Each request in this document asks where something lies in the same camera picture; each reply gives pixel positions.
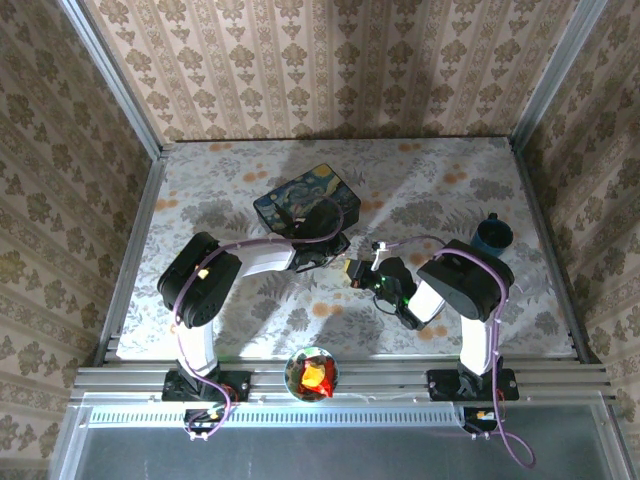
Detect starry night painted box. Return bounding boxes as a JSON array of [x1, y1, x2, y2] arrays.
[[252, 162, 362, 237]]

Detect red yellow snack wrapper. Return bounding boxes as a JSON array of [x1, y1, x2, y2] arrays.
[[298, 355, 335, 399]]

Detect dark blue mug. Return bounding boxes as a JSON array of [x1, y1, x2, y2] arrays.
[[470, 212, 516, 259]]

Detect round bowl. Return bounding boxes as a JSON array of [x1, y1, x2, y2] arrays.
[[283, 344, 339, 404]]

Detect clear plastic cup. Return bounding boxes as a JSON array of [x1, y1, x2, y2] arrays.
[[512, 267, 549, 307]]

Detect grey metal panel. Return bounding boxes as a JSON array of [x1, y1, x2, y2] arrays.
[[49, 392, 632, 480]]

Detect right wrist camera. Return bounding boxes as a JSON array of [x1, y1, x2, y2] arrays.
[[370, 240, 391, 274]]

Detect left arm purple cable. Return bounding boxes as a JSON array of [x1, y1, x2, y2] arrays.
[[172, 194, 348, 443]]

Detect long aluminium extrusion rail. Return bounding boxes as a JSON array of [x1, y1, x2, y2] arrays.
[[69, 356, 619, 402]]

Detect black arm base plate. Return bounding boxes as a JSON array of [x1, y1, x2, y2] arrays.
[[162, 369, 251, 404], [427, 368, 519, 403]]

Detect white slotted cable duct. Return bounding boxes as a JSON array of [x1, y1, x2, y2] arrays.
[[87, 404, 467, 429]]

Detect black cable connector box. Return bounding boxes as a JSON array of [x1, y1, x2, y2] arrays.
[[183, 407, 227, 437], [461, 406, 507, 435]]

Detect aluminium table edge rail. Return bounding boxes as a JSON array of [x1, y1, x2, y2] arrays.
[[508, 138, 602, 365], [92, 144, 169, 367]]

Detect aluminium frame post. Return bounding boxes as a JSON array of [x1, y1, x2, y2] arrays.
[[509, 0, 612, 151], [57, 0, 166, 160]]

